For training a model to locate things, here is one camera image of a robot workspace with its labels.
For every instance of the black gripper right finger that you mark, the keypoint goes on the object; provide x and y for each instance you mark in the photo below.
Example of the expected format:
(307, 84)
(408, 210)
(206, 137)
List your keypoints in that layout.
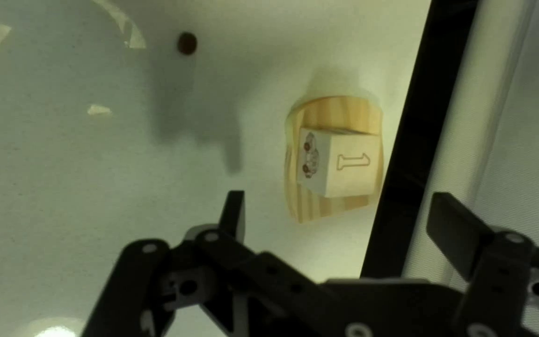
(463, 234)

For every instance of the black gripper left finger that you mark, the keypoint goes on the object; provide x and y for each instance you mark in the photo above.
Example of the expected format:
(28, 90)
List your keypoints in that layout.
(232, 215)

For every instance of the wooden number block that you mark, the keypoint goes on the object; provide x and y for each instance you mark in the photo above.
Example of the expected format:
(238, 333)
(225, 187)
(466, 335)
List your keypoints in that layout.
(337, 163)

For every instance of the flat wooden slab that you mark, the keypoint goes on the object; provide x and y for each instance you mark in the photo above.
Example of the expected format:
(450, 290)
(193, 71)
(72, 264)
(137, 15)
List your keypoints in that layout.
(335, 112)

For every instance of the wall edge strip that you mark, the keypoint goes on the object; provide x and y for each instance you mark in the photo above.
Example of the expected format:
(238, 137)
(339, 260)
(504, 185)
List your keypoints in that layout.
(420, 137)

